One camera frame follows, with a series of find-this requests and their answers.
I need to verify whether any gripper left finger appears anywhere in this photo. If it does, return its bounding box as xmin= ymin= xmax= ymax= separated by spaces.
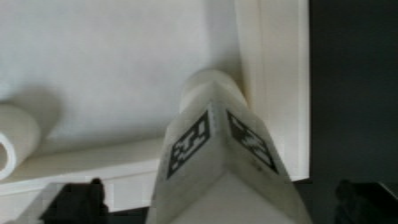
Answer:
xmin=39 ymin=178 xmax=108 ymax=224

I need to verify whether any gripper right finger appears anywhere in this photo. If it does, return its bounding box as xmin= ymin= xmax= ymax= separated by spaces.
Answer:
xmin=334 ymin=180 xmax=398 ymax=224

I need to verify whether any white table leg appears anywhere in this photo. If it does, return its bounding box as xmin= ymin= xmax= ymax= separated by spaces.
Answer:
xmin=146 ymin=70 xmax=313 ymax=224

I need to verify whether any white square table top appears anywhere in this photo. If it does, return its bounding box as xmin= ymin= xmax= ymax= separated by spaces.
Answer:
xmin=0 ymin=0 xmax=309 ymax=224

